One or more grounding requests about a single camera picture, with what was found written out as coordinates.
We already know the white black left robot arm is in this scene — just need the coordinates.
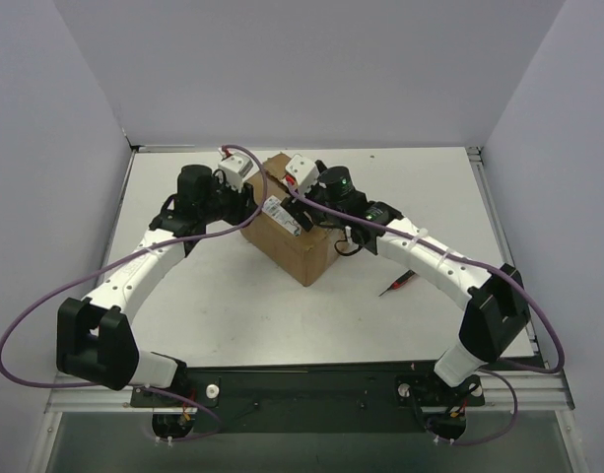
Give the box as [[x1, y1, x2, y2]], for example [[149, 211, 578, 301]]
[[56, 155, 257, 406]]

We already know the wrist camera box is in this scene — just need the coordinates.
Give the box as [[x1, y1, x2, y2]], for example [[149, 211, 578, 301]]
[[218, 154, 253, 192], [284, 154, 320, 195]]

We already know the brown cardboard express box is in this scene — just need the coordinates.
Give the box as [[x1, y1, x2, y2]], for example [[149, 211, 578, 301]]
[[241, 153, 343, 287]]

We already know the red black utility knife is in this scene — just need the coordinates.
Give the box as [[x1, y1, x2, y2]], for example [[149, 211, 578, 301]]
[[379, 270, 416, 297]]

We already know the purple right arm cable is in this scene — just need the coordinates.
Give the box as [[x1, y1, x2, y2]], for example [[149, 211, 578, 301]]
[[284, 181, 565, 447]]

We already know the aluminium front frame rail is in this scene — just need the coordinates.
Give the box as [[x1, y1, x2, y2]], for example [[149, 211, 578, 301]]
[[45, 371, 575, 413]]

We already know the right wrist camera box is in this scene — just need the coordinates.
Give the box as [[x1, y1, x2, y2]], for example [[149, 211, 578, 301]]
[[284, 154, 320, 195]]

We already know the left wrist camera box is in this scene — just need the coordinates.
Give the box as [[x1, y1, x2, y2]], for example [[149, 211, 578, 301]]
[[218, 154, 253, 192]]

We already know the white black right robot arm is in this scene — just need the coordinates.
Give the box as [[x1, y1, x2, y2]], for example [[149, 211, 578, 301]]
[[283, 159, 530, 387]]

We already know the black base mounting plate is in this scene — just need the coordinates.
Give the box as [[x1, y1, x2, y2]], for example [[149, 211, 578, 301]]
[[129, 361, 485, 439]]

